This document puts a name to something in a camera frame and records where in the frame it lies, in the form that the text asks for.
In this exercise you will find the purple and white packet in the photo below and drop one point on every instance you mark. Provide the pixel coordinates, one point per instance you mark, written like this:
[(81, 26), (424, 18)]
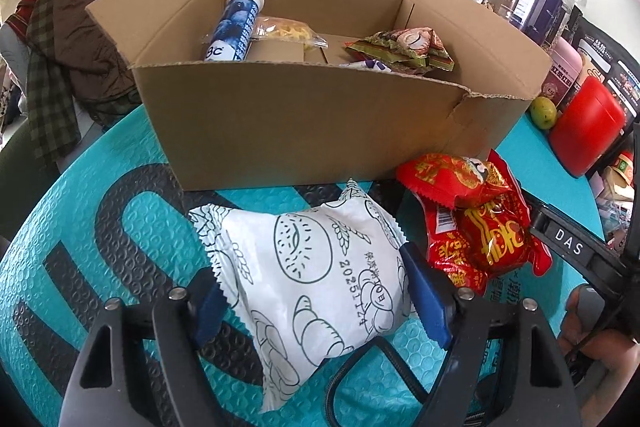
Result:
[(370, 65)]

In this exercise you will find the dark green chair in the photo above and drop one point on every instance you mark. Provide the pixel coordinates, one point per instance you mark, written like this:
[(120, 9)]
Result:
[(25, 187)]

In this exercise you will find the green plaid cloth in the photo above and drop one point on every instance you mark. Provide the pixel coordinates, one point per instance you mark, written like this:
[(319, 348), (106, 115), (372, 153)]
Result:
[(47, 77)]

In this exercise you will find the person's right hand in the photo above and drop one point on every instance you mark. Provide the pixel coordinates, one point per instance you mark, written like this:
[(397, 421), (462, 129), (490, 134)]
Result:
[(600, 357)]

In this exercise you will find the red striped cloth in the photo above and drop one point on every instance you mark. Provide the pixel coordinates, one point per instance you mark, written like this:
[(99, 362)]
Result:
[(27, 7)]

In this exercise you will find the brown jacket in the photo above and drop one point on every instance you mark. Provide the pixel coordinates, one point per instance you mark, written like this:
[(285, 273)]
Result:
[(95, 22)]

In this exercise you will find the red canister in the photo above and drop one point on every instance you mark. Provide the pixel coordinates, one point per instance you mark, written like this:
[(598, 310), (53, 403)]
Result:
[(587, 127)]

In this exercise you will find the orange snack box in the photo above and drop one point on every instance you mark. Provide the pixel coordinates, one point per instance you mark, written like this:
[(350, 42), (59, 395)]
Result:
[(622, 169)]

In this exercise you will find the black printed pouch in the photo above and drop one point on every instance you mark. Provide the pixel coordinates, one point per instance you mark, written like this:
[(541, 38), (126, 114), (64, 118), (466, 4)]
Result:
[(607, 62)]

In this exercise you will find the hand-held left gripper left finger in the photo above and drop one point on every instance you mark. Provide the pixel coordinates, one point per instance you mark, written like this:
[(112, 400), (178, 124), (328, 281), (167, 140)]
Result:
[(207, 312)]

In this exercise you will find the pink canister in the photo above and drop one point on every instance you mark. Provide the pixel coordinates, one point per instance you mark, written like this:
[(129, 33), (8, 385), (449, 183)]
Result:
[(562, 72)]

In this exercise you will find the teal bubble mat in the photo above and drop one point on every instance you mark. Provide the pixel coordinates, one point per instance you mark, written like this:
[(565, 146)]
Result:
[(75, 257)]

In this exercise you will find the white bread packet with drawings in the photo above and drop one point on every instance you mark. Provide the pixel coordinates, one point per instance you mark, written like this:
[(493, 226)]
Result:
[(300, 282)]

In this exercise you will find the blue tablet tube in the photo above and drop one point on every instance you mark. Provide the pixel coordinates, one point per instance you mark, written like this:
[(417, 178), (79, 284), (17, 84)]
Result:
[(235, 22)]

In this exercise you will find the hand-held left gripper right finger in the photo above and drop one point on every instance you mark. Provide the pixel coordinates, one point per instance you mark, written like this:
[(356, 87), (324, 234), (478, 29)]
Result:
[(425, 292)]

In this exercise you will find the green fruit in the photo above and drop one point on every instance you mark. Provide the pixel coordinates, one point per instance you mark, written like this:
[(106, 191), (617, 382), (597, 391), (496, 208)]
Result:
[(543, 113)]

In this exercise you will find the clear packet of yellow waffles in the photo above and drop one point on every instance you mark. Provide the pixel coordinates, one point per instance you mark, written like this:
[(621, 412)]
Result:
[(287, 29)]

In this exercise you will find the plastic jar of nuts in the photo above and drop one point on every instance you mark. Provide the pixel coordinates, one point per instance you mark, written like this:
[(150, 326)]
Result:
[(562, 17)]

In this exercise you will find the small inner cardboard box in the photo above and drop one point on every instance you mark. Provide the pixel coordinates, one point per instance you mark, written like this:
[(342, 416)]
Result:
[(300, 52)]

